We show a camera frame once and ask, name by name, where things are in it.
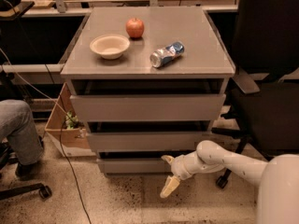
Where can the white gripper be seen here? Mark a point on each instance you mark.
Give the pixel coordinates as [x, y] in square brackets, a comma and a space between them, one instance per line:
[178, 167]

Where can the person leg in jeans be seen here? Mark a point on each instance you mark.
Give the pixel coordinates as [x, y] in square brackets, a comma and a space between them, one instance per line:
[18, 127]

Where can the green object in box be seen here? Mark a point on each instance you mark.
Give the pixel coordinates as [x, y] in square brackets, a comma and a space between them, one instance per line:
[71, 121]

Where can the black shoe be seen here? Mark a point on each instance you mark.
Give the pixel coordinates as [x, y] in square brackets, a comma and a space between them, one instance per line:
[26, 171]

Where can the cardboard box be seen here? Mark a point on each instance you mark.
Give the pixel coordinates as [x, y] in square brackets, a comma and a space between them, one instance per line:
[72, 142]

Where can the black office chair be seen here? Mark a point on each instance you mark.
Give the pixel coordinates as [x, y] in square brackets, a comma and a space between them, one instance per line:
[262, 39]

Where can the red apple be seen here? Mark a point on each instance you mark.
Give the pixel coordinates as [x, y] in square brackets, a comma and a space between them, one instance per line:
[135, 27]

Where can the grey middle drawer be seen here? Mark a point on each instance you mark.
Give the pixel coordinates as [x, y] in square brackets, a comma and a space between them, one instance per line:
[148, 141]

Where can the grey bottom drawer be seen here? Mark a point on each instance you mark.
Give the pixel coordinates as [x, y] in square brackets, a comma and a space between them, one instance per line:
[133, 166]

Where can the grey drawer cabinet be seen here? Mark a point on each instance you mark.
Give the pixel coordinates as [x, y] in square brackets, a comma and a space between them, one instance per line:
[203, 68]

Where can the grey drawer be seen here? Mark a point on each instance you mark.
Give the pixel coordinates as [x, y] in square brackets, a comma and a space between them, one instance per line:
[148, 141]
[163, 107]
[133, 166]

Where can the white paper bowl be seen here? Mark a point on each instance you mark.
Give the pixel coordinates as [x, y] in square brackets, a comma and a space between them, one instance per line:
[110, 47]

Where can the black chair base left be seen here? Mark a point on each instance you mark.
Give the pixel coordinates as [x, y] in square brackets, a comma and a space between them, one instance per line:
[44, 191]

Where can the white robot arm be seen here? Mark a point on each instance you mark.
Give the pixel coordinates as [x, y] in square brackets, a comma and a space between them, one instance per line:
[277, 180]

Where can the grey top drawer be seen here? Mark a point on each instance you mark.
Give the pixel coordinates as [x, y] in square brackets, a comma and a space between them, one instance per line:
[163, 107]

